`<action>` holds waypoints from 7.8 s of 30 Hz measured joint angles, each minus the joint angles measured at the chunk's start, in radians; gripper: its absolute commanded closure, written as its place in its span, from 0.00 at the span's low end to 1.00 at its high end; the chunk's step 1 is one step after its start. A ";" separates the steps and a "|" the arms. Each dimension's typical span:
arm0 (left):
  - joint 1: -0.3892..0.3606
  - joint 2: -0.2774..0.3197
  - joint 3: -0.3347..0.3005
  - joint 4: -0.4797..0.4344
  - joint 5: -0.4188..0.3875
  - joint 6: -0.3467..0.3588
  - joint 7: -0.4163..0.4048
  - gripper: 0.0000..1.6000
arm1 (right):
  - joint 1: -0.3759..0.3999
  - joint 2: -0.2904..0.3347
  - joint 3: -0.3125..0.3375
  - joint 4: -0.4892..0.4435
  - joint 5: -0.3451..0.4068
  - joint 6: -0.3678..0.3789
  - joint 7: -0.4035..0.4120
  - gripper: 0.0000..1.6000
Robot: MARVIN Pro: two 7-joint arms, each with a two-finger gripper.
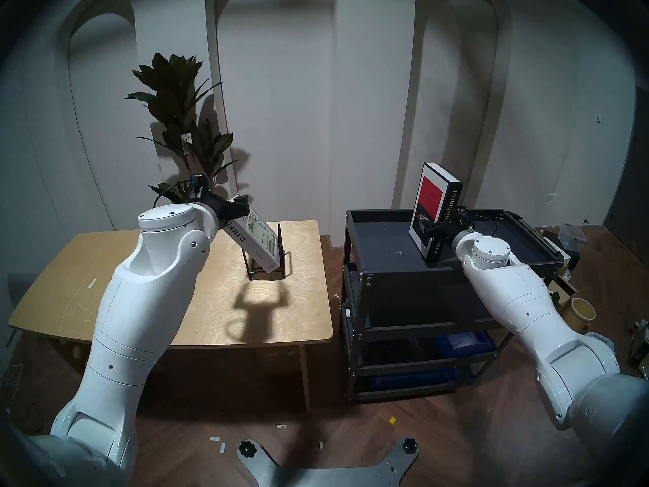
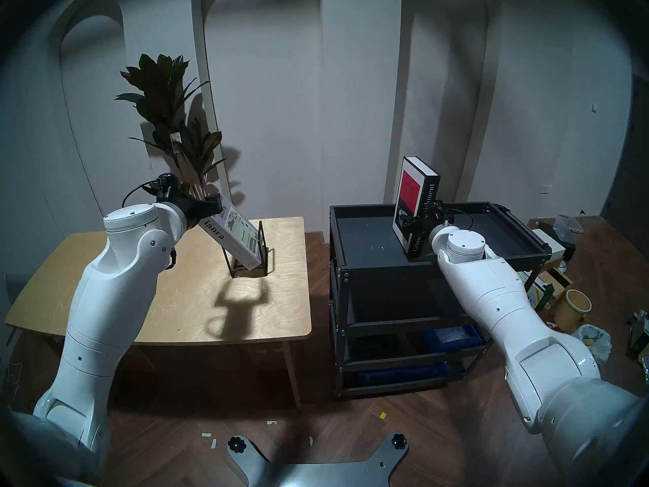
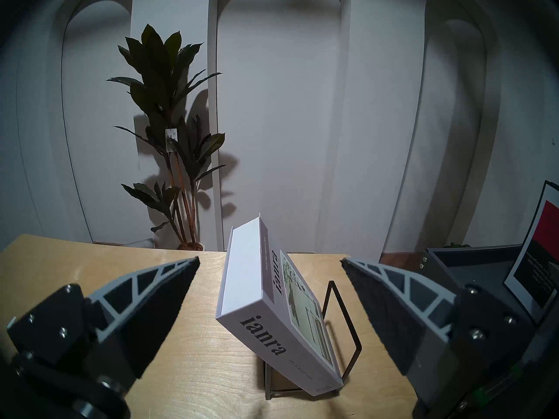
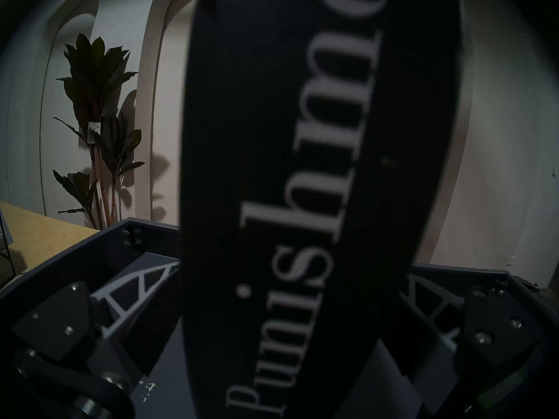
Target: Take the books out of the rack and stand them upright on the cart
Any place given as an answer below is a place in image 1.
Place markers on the yellow plastic bucket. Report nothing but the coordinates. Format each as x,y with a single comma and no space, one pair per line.
583,308

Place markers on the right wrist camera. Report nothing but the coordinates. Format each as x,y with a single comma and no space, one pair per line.
464,213

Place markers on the black metal utility cart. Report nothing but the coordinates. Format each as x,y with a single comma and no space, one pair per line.
507,242

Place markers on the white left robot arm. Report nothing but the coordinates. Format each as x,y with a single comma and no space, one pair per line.
147,298

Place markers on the open cardboard box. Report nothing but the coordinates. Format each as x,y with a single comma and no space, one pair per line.
560,290

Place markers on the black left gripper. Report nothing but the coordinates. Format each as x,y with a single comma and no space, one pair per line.
219,212

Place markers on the dark blue crate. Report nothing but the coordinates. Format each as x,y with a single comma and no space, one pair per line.
405,379

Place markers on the small cluttered carton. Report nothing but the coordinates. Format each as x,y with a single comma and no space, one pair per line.
640,344

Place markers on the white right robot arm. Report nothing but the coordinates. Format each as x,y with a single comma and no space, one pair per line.
522,298

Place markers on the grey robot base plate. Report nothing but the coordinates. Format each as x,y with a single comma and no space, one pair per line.
324,476

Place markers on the black Crime and Punishment book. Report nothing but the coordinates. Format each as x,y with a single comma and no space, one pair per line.
446,197

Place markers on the clear plastic storage box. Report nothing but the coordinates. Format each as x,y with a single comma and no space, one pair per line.
573,235

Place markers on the blue plastic bin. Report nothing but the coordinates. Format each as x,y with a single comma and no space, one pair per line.
464,344

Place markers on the dark door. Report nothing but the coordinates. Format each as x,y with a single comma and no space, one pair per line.
631,197

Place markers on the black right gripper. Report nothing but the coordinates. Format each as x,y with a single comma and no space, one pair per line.
454,227

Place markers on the white rectangular box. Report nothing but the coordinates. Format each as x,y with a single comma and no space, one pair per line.
557,250

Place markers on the light wooden table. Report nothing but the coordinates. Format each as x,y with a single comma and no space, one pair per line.
61,288

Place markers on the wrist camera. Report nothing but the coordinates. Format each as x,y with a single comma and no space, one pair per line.
464,213
196,186

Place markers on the white ianra book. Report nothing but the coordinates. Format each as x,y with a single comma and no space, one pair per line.
258,242

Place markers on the tall dark green potted plant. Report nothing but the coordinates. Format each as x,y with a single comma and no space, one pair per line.
172,85

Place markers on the black star knob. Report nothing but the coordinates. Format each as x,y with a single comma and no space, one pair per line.
246,448
409,445

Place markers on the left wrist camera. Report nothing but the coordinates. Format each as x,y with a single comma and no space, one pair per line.
196,186

